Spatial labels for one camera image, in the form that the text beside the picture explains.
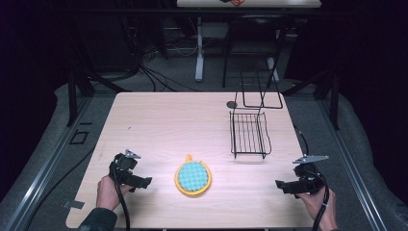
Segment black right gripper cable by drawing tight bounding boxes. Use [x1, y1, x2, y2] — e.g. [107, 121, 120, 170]
[304, 169, 331, 231]

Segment grey tape strip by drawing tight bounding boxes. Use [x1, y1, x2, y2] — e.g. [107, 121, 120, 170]
[62, 199, 86, 210]

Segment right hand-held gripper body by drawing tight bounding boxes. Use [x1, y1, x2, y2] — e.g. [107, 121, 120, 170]
[292, 154, 330, 195]

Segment black metal stand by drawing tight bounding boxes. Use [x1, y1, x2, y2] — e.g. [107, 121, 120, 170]
[65, 68, 133, 128]
[282, 68, 341, 131]

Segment orange object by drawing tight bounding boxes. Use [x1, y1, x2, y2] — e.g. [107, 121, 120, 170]
[219, 0, 247, 7]

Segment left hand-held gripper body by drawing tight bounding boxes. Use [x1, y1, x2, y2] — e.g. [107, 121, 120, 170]
[108, 148, 142, 188]

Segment white table with white legs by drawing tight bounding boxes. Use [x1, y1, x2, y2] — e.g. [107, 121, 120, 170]
[176, 0, 322, 83]

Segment black floor cables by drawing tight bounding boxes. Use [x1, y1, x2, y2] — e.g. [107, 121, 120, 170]
[95, 44, 203, 94]

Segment person's left hand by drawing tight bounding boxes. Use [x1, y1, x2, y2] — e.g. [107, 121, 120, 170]
[95, 174, 129, 212]

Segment thin black cable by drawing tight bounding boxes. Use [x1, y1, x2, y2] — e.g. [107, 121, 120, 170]
[292, 124, 310, 157]

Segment person's right hand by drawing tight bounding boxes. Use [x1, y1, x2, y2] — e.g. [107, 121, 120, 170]
[295, 187, 339, 231]

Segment black chair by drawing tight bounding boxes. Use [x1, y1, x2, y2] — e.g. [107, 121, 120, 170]
[221, 13, 288, 90]

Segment black wire rack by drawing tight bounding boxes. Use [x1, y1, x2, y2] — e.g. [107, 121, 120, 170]
[228, 69, 284, 161]

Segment yellow and teal round sponge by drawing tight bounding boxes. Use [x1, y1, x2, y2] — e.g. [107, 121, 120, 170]
[174, 154, 213, 197]

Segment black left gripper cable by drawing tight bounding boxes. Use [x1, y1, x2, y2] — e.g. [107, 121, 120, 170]
[110, 162, 132, 231]

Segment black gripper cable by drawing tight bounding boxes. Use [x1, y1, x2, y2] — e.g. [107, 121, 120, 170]
[110, 162, 132, 231]
[304, 169, 331, 231]

